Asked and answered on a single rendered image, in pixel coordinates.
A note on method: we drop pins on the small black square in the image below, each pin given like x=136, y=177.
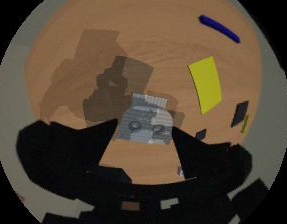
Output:
x=200, y=135

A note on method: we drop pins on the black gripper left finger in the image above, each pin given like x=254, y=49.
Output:
x=89, y=143

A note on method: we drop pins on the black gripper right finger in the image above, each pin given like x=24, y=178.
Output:
x=194, y=154

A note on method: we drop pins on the blue flat bar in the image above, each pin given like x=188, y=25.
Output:
x=224, y=30

